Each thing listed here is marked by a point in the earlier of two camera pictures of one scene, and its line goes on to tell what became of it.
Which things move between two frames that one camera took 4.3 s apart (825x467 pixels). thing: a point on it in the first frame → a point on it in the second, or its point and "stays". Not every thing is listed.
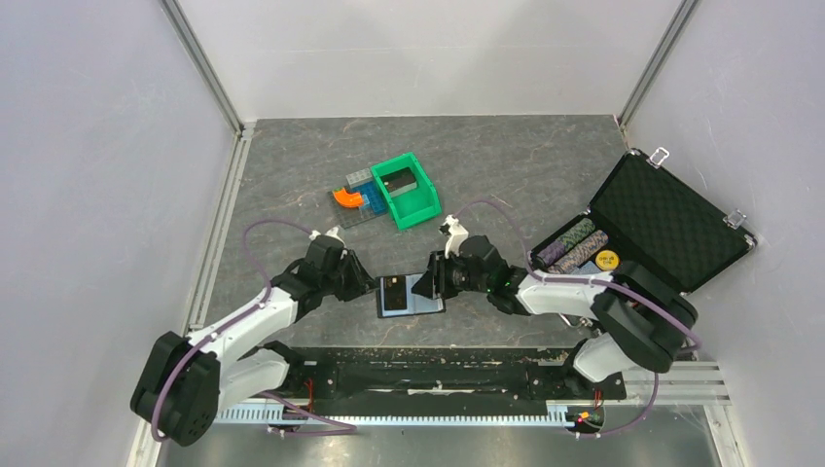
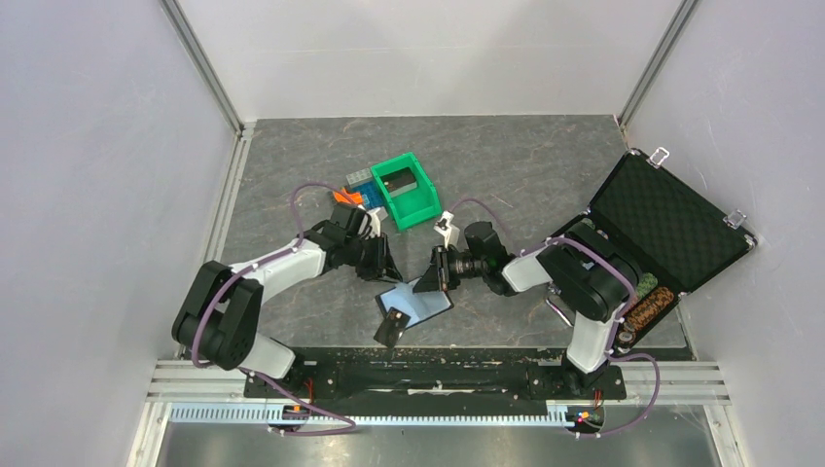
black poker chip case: x=649 y=215 stays
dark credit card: x=395 y=292 → x=391 y=327
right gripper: x=436 y=276 stays
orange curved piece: x=347 y=199 stays
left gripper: x=362 y=281 → x=382 y=262
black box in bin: x=399 y=181 stays
